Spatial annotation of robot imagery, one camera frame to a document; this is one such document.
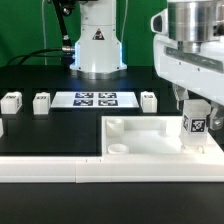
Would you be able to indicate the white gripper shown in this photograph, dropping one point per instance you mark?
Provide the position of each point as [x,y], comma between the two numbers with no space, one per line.
[201,73]

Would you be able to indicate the white square tabletop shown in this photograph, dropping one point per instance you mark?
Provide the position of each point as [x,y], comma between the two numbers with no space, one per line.
[148,135]

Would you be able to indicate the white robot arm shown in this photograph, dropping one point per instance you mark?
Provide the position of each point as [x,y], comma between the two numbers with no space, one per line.
[183,39]

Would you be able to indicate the white base tag plate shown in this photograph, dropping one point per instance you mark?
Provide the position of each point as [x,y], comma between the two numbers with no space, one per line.
[94,100]

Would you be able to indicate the white L-shaped obstacle wall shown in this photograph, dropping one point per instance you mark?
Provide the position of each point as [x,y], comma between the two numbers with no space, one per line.
[184,167]

